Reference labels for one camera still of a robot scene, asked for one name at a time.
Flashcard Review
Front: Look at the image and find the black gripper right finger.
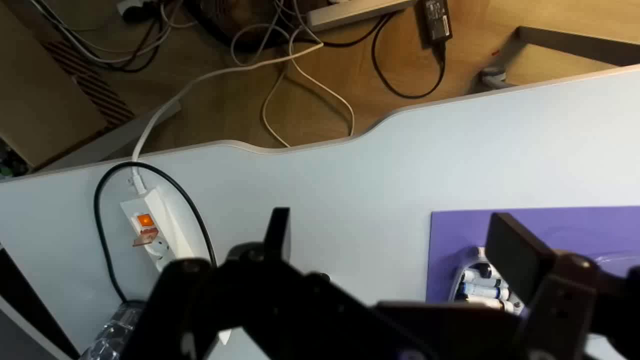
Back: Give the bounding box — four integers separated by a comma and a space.
486, 213, 640, 360

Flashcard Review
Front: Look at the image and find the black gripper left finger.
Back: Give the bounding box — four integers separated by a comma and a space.
122, 208, 427, 360

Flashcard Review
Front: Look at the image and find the clear plastic lidded bowl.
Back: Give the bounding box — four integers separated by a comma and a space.
447, 248, 523, 315

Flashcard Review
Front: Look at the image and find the purple mat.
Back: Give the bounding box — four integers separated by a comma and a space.
426, 206, 640, 304

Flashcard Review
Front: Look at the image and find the white power strip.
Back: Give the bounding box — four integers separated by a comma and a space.
119, 186, 200, 272

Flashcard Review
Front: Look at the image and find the black power adapter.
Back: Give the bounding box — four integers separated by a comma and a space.
416, 0, 452, 46

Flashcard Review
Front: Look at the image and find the black cable on table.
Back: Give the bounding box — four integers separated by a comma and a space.
91, 160, 217, 306

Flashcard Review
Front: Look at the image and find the thin white floor cable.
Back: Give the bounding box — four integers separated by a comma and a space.
227, 0, 358, 151

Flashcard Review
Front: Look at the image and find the white power strip cable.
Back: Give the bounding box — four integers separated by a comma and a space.
130, 42, 325, 196

